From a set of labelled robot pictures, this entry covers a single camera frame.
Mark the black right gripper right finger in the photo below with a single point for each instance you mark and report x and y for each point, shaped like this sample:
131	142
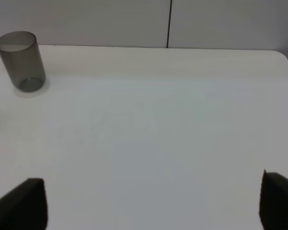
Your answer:
273	206

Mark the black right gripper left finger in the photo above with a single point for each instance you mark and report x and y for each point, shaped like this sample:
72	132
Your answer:
25	207

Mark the grey translucent plastic cup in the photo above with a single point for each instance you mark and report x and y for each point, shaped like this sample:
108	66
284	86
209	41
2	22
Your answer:
21	57

